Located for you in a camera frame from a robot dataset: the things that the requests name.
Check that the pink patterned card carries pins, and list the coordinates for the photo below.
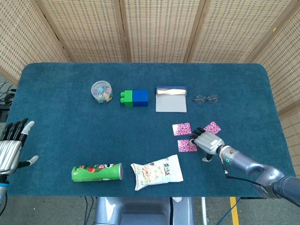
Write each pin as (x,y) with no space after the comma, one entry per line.
(184,145)
(182,129)
(212,127)

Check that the green chips can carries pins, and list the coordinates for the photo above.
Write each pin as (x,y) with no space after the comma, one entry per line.
(93,173)

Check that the thin metal-frame eyeglasses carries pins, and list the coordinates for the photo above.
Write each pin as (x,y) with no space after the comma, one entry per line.
(200,99)

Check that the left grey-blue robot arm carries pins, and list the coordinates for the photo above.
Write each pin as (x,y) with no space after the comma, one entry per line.
(2,192)

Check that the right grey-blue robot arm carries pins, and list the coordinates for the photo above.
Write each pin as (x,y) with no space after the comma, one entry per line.
(257,168)

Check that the woven wooden folding screen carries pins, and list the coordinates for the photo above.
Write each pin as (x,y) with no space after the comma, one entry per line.
(159,30)

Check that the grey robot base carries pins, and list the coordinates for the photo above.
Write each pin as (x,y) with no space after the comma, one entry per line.
(140,211)

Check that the white table leg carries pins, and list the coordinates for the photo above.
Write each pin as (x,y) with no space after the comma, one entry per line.
(204,211)

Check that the clear jar of binder clips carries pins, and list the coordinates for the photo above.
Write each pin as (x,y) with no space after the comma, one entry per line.
(101,92)

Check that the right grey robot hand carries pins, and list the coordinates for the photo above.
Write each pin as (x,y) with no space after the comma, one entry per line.
(208,143)

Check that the blue felt table cover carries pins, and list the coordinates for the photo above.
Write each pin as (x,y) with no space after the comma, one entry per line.
(70,129)

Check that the green building block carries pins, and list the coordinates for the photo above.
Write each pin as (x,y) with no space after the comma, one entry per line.
(128,99)

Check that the white snack bag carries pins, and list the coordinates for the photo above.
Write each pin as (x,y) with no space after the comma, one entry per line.
(157,173)

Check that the blue building block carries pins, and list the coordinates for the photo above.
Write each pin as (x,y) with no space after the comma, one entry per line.
(140,98)

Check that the yellow floor tape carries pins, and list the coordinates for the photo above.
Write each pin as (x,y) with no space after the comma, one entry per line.
(234,211)

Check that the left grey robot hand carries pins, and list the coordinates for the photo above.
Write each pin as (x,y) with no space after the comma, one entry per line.
(9,154)

